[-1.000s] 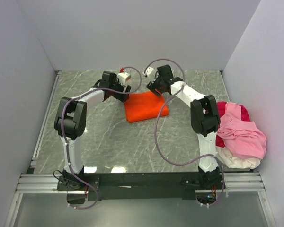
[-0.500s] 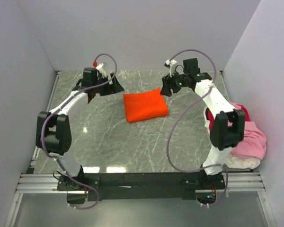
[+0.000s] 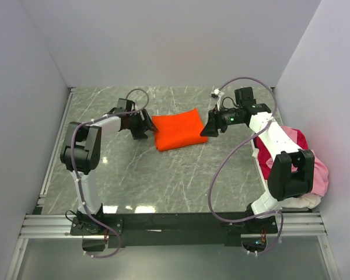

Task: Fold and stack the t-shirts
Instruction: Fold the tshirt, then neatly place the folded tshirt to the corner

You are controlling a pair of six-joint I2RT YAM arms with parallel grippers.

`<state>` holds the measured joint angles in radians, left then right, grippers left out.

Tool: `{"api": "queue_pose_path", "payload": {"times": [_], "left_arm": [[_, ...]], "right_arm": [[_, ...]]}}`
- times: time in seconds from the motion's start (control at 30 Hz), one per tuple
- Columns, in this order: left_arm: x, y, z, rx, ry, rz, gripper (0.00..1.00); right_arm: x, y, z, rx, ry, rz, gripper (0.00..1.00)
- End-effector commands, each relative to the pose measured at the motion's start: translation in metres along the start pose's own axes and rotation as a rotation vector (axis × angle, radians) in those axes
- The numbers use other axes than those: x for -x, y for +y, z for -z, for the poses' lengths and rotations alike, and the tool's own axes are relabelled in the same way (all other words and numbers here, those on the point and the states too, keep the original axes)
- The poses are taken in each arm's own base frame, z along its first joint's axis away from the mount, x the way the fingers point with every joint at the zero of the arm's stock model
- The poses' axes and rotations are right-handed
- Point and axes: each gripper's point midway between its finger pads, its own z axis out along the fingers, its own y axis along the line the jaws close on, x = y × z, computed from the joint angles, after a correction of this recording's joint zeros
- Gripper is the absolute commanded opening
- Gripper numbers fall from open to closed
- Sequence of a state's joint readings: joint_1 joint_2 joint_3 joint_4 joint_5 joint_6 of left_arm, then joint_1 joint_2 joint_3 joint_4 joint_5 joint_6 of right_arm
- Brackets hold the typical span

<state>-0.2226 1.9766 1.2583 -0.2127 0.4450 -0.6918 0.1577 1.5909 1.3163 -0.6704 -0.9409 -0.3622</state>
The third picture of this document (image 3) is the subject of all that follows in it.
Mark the white laundry basket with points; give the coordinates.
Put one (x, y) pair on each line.
(263, 182)

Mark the aluminium rail frame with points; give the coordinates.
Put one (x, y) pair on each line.
(290, 223)

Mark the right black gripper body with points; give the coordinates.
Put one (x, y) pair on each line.
(229, 117)

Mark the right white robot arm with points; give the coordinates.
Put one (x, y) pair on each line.
(292, 172)

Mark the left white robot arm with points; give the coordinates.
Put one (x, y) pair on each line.
(81, 149)

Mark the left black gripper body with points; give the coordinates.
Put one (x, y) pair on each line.
(136, 125)

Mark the pink t shirt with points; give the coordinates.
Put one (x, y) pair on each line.
(321, 173)

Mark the white t shirt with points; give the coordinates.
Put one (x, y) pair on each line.
(306, 201)

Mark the black base frame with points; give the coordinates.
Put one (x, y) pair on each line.
(158, 229)

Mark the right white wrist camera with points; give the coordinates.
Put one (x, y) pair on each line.
(217, 95)

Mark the orange t shirt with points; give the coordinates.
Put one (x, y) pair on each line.
(178, 130)

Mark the magenta t shirt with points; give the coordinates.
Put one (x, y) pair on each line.
(264, 158)

